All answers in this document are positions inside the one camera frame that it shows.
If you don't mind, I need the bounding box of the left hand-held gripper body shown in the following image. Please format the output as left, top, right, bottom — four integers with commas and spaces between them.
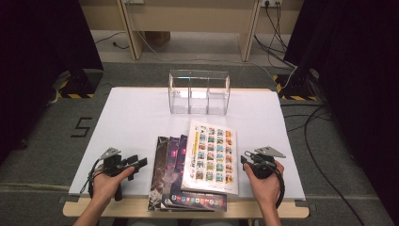
99, 146, 136, 202

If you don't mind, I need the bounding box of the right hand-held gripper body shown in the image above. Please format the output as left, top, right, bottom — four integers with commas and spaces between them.
248, 145, 287, 180

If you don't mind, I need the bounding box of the purple magazine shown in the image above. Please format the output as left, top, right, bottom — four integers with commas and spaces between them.
160, 136, 189, 211
168, 134, 228, 213

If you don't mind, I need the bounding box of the white magazine with picture grid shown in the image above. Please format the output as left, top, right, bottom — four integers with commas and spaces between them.
181, 120, 240, 196

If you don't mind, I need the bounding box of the clear acrylic magazine holder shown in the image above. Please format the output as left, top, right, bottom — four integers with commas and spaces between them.
168, 69, 231, 117

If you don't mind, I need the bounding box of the person's right hand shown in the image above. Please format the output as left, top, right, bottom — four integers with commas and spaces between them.
244, 160, 285, 207

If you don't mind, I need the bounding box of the person's left hand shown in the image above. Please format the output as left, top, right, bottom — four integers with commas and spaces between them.
90, 166, 136, 205

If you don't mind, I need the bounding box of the white table board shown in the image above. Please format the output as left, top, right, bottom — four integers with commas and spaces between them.
68, 87, 307, 202

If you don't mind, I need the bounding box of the light wooden table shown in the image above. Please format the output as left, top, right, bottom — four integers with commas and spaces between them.
62, 87, 311, 220

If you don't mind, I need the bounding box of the stand base with striped tape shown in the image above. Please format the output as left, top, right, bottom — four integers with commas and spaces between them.
272, 68, 322, 102
51, 69, 104, 100

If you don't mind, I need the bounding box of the brown cardboard box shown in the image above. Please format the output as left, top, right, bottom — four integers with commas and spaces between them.
144, 30, 172, 48

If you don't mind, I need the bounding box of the black curtain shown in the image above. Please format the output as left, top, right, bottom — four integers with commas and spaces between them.
282, 0, 399, 224
0, 0, 104, 166

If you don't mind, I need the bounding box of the light wooden background desk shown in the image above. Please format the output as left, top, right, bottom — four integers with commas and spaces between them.
78, 0, 305, 62

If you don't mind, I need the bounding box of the left hand-held gripper cable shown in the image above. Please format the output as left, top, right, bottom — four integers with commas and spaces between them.
79, 159, 105, 200

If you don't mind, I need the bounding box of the hand-held gripper cable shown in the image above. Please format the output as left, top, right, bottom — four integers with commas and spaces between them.
79, 159, 105, 200
264, 161, 287, 210

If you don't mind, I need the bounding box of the right hand-held gripper cable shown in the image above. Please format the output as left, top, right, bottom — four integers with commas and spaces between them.
264, 161, 287, 210

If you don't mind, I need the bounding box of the long black floor cable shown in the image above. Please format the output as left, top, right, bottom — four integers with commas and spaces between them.
279, 103, 367, 226

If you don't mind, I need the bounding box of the black power cable bundle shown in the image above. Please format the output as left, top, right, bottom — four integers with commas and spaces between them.
253, 1, 297, 70

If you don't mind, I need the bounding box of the white floor cable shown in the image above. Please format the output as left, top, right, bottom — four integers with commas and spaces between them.
134, 29, 298, 92

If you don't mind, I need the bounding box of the thin black floor cable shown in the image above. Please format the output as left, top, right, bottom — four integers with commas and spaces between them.
94, 30, 130, 51

